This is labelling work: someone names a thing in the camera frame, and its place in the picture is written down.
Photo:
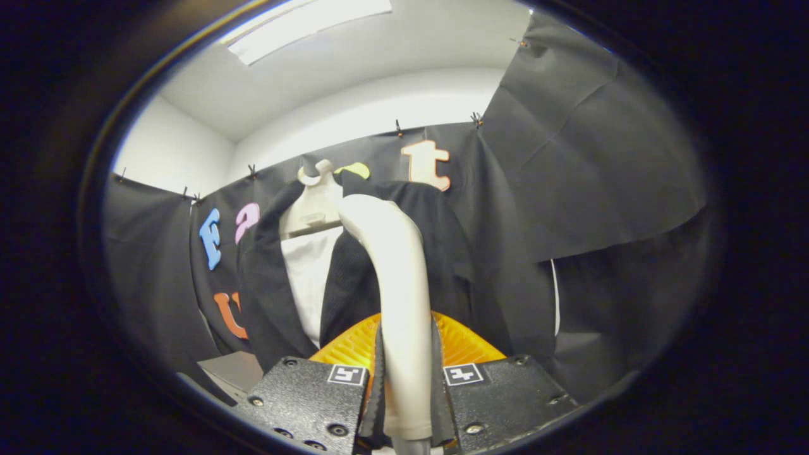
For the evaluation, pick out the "white mannequin torso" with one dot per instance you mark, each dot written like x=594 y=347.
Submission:
x=313 y=208

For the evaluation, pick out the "ceiling light panel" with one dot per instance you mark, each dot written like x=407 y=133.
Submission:
x=303 y=25

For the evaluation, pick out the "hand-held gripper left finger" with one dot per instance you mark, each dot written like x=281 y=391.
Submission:
x=303 y=404

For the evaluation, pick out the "black backdrop cloth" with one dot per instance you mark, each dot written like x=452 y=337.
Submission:
x=600 y=158

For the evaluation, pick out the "white garment steamer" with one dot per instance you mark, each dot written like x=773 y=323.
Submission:
x=401 y=284

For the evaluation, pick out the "row of black cloth clips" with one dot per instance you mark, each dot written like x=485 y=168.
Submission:
x=476 y=119

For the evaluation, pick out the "black jacket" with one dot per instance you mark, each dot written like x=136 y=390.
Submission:
x=442 y=240

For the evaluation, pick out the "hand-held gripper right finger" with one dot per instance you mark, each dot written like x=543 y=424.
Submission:
x=505 y=404

